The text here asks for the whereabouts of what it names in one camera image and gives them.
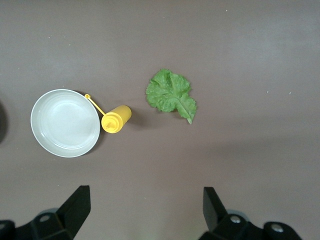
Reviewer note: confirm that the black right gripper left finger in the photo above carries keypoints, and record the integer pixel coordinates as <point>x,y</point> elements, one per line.
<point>70,215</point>

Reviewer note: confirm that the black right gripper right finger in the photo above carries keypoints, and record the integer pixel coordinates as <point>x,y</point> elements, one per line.
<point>215,215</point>

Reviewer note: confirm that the yellow mustard squeeze bottle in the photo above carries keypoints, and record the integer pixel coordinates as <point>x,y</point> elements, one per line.
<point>117,118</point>

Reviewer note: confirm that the green lettuce leaf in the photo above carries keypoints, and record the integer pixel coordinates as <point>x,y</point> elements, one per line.
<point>170,95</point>

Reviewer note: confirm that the beige round plate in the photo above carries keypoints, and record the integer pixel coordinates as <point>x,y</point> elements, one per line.
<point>65,122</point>

